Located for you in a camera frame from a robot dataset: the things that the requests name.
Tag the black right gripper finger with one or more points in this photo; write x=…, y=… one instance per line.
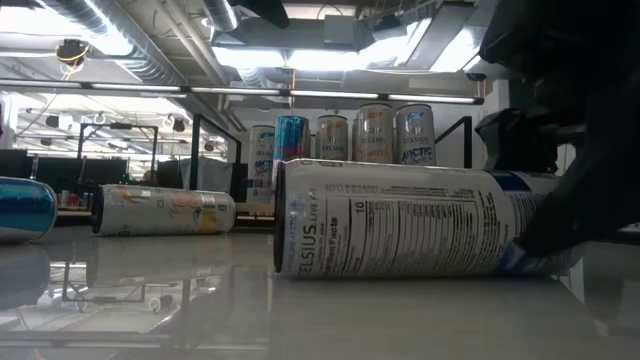
x=520, y=142
x=600, y=190

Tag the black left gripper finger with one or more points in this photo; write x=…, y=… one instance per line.
x=265, y=10

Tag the Celsius Arctic Vibe can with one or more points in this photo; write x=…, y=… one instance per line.
x=415, y=135

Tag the small silver blue Red Bull can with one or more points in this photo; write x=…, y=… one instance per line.
x=291, y=137

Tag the Celsius can with blue palm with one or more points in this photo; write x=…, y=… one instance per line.
x=400, y=225

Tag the white and orange Celsius can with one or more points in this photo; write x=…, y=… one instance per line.
x=331, y=140
x=160, y=210

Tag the Celsius can with pineapple print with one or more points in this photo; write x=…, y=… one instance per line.
x=374, y=132

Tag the silver can with black top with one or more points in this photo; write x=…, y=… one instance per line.
x=261, y=160

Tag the grey ceiling box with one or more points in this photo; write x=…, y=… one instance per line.
x=342, y=30

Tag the long ceiling light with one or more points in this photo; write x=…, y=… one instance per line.
x=430, y=98

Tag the round black ceiling fixture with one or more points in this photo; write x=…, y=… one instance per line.
x=70, y=50

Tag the ribbed silver ceiling duct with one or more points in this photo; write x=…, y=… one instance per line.
x=130, y=50

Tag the black stand frame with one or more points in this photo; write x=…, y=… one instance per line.
x=117, y=126

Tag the wooden shelf with black frame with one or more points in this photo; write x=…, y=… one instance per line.
x=252, y=209

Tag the black partition wall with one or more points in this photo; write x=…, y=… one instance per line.
x=75, y=172

